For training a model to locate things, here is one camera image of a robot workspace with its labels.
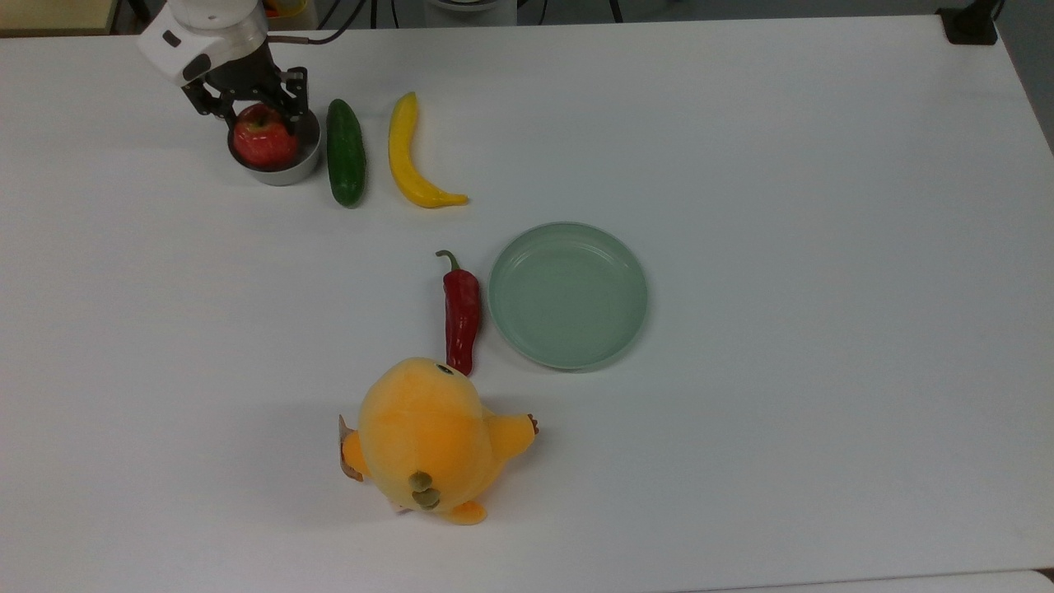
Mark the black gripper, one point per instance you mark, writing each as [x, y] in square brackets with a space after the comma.
[243, 78]

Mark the red apple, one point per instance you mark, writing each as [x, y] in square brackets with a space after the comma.
[263, 142]

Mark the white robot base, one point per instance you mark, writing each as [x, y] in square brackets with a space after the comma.
[469, 10]

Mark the small metal bowl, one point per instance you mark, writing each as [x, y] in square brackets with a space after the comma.
[308, 147]

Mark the green cucumber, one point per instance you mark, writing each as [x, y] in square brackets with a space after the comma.
[345, 155]

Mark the clear box of toy food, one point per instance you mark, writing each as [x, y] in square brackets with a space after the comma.
[290, 10]

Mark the yellow banana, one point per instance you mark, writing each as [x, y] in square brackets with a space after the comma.
[401, 156]

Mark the light wooden side table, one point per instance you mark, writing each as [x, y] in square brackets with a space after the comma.
[53, 15]

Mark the red chili pepper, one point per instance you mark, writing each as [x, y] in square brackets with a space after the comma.
[461, 313]

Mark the pale green plate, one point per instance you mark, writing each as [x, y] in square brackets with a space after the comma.
[568, 295]

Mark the orange plush chick toy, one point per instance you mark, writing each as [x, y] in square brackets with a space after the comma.
[424, 436]

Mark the black table clamp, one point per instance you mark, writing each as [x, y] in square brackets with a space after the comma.
[970, 23]

